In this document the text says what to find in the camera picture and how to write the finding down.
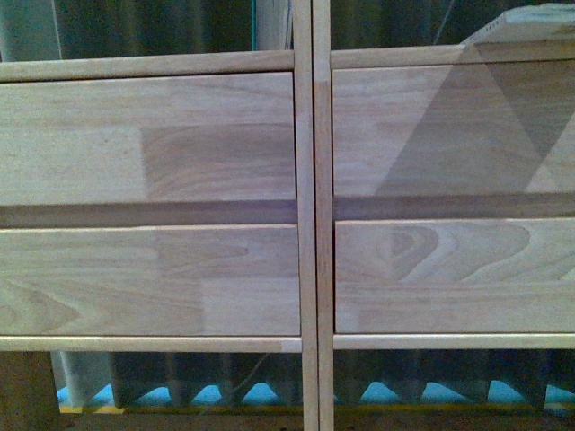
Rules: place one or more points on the white vertical pole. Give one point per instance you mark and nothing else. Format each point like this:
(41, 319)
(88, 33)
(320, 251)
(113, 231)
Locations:
(86, 374)

